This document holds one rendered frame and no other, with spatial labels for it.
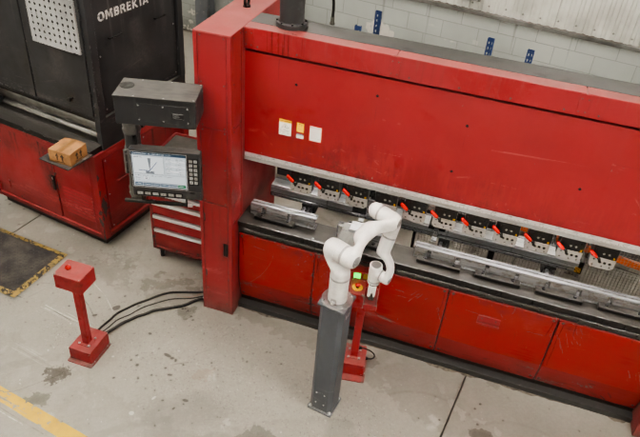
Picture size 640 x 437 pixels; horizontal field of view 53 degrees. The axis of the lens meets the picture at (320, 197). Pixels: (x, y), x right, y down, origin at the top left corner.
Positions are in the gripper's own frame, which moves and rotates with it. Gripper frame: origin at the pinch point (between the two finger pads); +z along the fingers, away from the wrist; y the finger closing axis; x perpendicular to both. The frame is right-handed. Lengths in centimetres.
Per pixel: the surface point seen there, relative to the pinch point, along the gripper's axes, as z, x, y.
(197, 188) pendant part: -58, -121, -16
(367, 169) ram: -70, -15, -46
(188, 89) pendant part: -117, -130, -37
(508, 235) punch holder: -48, 80, -29
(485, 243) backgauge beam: -14, 74, -55
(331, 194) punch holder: -44, -37, -47
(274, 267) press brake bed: 25, -73, -36
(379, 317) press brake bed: 45, 9, -21
